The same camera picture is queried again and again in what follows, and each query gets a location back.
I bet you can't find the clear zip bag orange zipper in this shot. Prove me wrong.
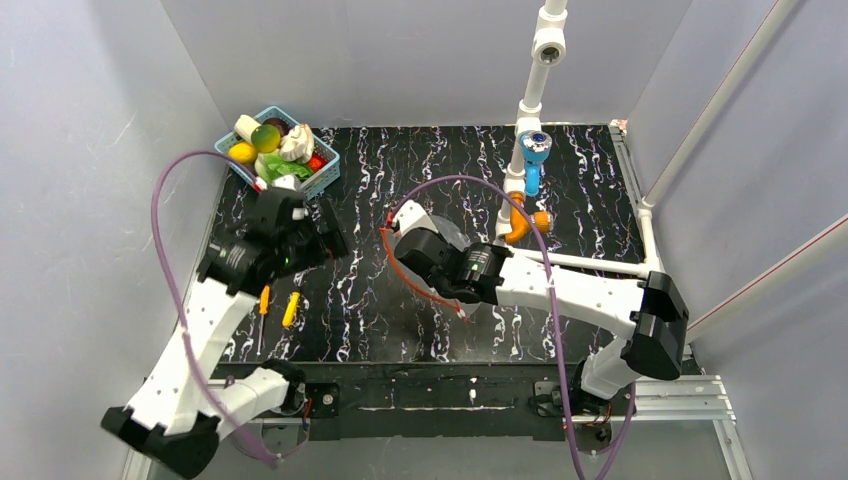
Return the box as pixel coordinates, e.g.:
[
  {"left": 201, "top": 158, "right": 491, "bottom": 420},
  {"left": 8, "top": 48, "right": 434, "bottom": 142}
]
[{"left": 379, "top": 215, "right": 480, "bottom": 321}]

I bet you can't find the white toy dumpling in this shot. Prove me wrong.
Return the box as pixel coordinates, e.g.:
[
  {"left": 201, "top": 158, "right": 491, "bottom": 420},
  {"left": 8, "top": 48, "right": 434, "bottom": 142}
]
[{"left": 279, "top": 123, "right": 315, "bottom": 164}]

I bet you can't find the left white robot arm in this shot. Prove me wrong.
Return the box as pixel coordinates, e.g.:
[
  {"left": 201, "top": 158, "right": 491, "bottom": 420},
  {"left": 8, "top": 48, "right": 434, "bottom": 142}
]
[{"left": 101, "top": 187, "right": 349, "bottom": 479}]

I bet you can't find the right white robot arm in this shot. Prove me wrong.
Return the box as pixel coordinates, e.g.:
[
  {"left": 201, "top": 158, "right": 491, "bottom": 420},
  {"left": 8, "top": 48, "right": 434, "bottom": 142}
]
[{"left": 390, "top": 227, "right": 688, "bottom": 400}]

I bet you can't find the green lettuce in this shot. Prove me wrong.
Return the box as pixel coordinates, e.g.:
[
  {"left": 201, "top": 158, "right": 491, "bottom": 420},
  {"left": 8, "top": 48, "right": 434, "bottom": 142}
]
[{"left": 254, "top": 152, "right": 313, "bottom": 183}]

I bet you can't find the red chili pepper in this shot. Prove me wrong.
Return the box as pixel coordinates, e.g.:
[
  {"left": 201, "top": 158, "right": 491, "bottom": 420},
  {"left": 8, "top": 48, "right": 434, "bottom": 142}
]
[{"left": 306, "top": 153, "right": 327, "bottom": 173}]

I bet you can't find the orange pipe fitting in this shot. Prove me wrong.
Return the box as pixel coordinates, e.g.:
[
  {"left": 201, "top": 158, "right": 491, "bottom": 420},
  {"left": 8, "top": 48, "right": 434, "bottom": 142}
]
[{"left": 504, "top": 207, "right": 554, "bottom": 245}]

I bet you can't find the blue plastic basket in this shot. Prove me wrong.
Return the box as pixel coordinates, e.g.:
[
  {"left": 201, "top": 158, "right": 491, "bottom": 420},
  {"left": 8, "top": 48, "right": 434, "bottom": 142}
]
[{"left": 214, "top": 106, "right": 341, "bottom": 199}]

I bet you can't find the yellow lemon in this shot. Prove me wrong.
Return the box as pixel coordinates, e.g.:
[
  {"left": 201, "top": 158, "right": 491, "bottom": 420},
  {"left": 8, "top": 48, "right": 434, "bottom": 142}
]
[{"left": 227, "top": 141, "right": 259, "bottom": 165}]

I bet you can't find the green yellow mango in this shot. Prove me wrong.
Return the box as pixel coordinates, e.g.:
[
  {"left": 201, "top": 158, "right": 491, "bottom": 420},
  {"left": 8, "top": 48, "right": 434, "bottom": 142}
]
[{"left": 250, "top": 124, "right": 282, "bottom": 153}]

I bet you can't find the dark purple fruit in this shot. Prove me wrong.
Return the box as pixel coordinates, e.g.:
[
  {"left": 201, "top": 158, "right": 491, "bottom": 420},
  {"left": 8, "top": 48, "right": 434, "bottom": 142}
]
[{"left": 262, "top": 117, "right": 290, "bottom": 137}]

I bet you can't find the white bun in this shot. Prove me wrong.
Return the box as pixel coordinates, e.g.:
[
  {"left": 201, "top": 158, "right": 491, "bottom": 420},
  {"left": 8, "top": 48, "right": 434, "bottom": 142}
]
[{"left": 233, "top": 114, "right": 261, "bottom": 144}]

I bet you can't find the blue pipe fitting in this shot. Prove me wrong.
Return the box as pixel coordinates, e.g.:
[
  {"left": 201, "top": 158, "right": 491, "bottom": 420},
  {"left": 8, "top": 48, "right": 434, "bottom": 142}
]
[{"left": 519, "top": 130, "right": 552, "bottom": 197}]

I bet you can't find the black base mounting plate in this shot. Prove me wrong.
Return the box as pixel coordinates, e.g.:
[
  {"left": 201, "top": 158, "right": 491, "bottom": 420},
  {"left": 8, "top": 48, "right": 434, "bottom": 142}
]
[{"left": 238, "top": 360, "right": 664, "bottom": 442}]

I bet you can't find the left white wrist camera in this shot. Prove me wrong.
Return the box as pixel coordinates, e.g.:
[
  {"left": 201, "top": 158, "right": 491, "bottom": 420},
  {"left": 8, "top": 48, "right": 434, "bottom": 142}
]
[{"left": 253, "top": 174, "right": 306, "bottom": 200}]

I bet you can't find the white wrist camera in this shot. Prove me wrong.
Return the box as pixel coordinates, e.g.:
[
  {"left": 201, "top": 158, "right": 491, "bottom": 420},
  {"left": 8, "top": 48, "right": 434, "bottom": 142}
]
[
  {"left": 389, "top": 200, "right": 438, "bottom": 236},
  {"left": 253, "top": 174, "right": 306, "bottom": 200}
]

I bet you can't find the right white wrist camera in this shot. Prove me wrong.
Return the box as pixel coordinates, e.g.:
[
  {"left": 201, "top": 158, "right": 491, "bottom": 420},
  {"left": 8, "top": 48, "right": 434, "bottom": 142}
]
[{"left": 389, "top": 200, "right": 438, "bottom": 236}]

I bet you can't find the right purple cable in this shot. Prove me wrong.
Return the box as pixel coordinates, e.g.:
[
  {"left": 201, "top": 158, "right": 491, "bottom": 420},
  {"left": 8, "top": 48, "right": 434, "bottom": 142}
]
[{"left": 390, "top": 175, "right": 637, "bottom": 480}]

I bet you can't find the purple cable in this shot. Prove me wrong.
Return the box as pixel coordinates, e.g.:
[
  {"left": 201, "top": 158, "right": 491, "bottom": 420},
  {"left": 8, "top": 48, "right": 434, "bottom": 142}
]
[
  {"left": 150, "top": 149, "right": 293, "bottom": 468},
  {"left": 390, "top": 175, "right": 637, "bottom": 480}
]

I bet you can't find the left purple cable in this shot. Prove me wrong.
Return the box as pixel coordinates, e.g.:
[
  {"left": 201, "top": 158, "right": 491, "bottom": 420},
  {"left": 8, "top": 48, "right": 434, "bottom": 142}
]
[{"left": 150, "top": 149, "right": 293, "bottom": 468}]

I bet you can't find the white pvc pipe frame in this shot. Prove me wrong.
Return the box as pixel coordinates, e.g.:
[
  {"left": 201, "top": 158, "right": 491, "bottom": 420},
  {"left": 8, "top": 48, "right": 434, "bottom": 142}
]
[{"left": 490, "top": 0, "right": 848, "bottom": 342}]

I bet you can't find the aluminium rail frame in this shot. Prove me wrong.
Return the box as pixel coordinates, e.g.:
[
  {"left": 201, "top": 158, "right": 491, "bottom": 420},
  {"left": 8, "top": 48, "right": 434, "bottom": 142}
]
[{"left": 119, "top": 374, "right": 753, "bottom": 480}]

